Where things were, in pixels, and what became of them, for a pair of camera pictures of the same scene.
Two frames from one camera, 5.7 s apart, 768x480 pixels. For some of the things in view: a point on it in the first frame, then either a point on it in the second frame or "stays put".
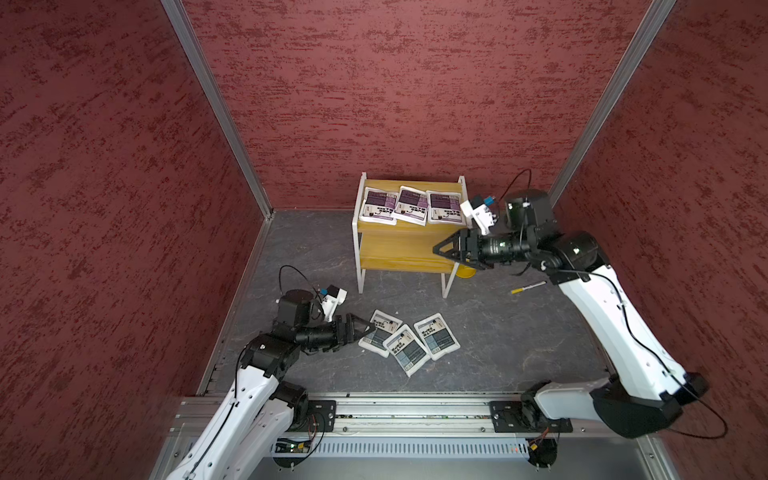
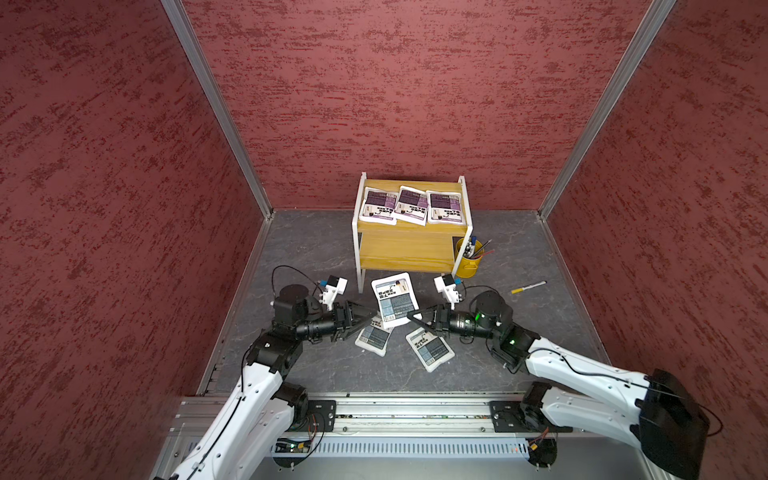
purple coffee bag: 379,206 stays put
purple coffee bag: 444,208 stays put
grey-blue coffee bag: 406,349 → 395,298
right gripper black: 449,252 → 431,328
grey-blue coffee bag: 385,326 stays put
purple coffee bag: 412,206 stays put
